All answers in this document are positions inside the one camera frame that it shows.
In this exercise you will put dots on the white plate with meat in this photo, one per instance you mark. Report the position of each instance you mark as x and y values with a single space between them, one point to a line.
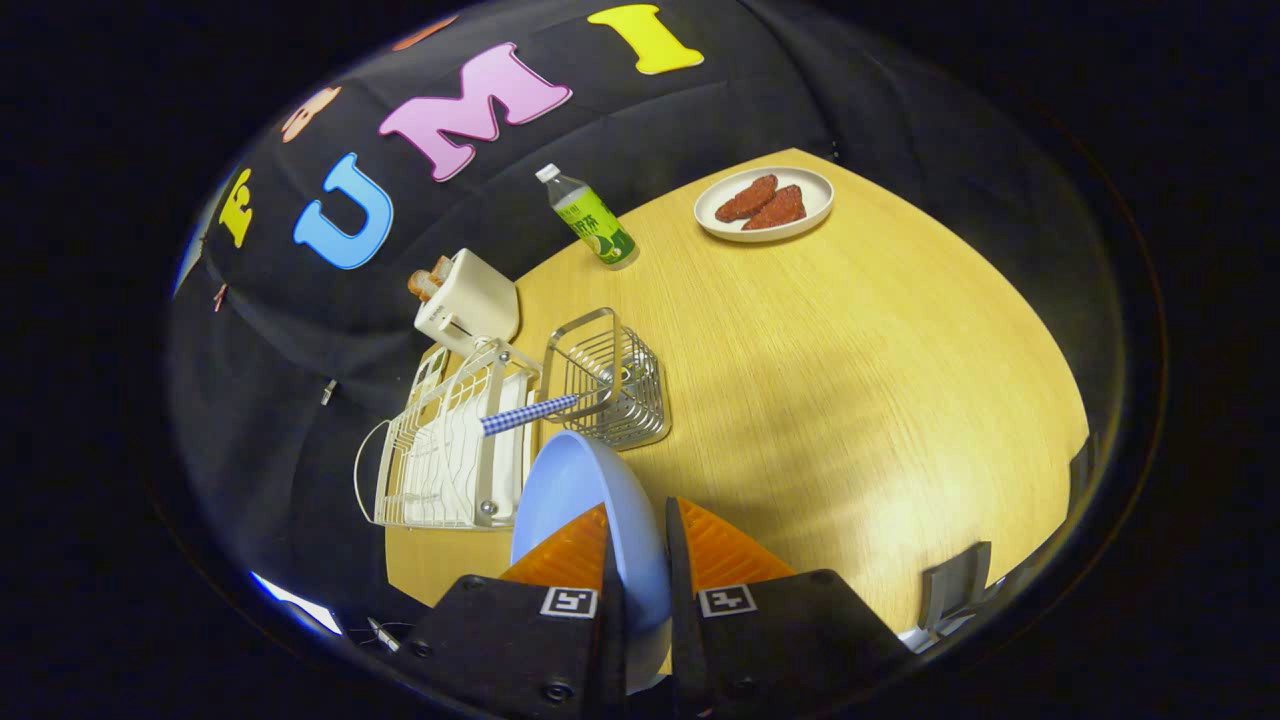
815 190

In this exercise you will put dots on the green label drink bottle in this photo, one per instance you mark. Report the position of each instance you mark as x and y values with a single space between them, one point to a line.
595 225

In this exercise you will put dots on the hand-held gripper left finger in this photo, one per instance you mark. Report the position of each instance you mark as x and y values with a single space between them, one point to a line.
612 640

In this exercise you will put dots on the black backdrop cloth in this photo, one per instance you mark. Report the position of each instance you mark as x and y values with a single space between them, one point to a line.
700 110

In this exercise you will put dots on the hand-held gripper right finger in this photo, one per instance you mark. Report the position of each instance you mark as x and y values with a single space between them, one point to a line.
683 620

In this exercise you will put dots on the white toaster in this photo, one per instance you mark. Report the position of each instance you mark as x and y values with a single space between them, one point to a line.
475 300

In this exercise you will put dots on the red meat slice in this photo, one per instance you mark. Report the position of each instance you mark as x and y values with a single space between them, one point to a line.
776 209
746 199

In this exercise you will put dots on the divided condiment dish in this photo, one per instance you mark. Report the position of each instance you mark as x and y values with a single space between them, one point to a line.
428 368

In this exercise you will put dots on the toast slice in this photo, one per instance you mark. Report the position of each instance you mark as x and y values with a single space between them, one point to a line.
440 268
420 285

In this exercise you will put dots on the grey chair frame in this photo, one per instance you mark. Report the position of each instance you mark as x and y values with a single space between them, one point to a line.
955 590

